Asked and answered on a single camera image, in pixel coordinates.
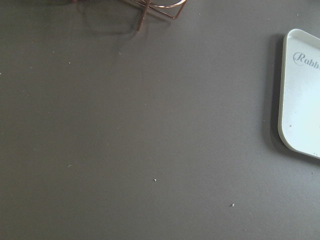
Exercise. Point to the white rectangular tray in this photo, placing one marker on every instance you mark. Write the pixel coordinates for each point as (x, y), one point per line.
(299, 100)

